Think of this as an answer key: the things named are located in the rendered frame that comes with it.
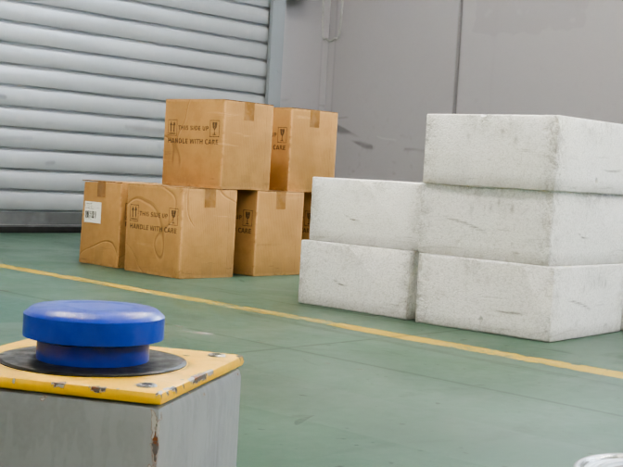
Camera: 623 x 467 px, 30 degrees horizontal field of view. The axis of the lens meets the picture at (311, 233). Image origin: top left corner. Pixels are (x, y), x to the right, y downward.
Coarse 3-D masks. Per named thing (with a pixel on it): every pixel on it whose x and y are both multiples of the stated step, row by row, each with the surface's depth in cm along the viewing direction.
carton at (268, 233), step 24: (240, 192) 408; (264, 192) 405; (288, 192) 414; (240, 216) 408; (264, 216) 406; (288, 216) 415; (240, 240) 408; (264, 240) 407; (288, 240) 416; (240, 264) 408; (264, 264) 408; (288, 264) 417
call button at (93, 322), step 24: (24, 312) 33; (48, 312) 32; (72, 312) 32; (96, 312) 32; (120, 312) 32; (144, 312) 33; (24, 336) 32; (48, 336) 32; (72, 336) 31; (96, 336) 31; (120, 336) 32; (144, 336) 32; (48, 360) 32; (72, 360) 32; (96, 360) 32; (120, 360) 32; (144, 360) 33
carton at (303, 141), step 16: (288, 112) 416; (304, 112) 420; (320, 112) 425; (336, 112) 431; (288, 128) 416; (304, 128) 420; (320, 128) 426; (336, 128) 432; (272, 144) 422; (288, 144) 416; (304, 144) 421; (320, 144) 426; (336, 144) 432; (272, 160) 422; (288, 160) 416; (304, 160) 422; (320, 160) 427; (272, 176) 422; (288, 176) 417; (304, 176) 422; (320, 176) 428
